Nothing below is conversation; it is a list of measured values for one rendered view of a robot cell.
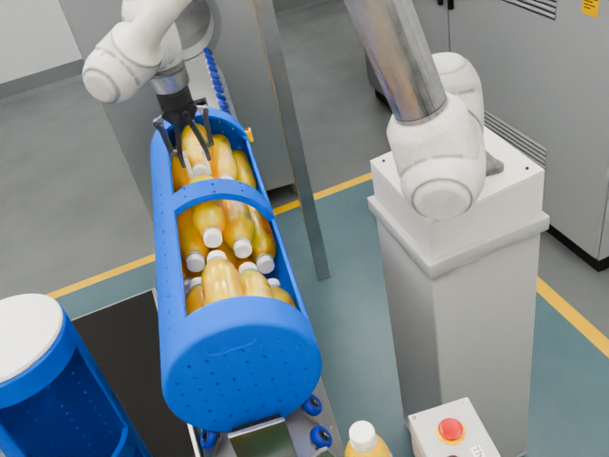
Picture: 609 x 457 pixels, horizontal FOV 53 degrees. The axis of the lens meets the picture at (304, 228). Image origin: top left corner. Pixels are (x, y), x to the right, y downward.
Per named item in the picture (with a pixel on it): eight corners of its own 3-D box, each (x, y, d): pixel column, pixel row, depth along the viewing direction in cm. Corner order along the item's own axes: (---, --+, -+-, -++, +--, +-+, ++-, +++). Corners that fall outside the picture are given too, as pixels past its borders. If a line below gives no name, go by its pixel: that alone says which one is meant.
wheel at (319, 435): (313, 420, 111) (305, 426, 112) (319, 441, 107) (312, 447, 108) (331, 426, 113) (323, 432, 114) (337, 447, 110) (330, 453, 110)
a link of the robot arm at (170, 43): (151, 55, 139) (125, 81, 130) (128, -15, 130) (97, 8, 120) (194, 52, 136) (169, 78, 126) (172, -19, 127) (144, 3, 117)
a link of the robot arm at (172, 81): (142, 62, 137) (151, 86, 141) (143, 77, 130) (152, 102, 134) (182, 52, 138) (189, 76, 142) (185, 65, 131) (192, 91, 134)
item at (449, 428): (457, 418, 93) (457, 413, 92) (467, 438, 90) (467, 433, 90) (434, 425, 93) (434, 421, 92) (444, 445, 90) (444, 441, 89)
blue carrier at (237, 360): (259, 178, 186) (235, 93, 169) (334, 405, 117) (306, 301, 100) (169, 204, 185) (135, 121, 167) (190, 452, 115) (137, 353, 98)
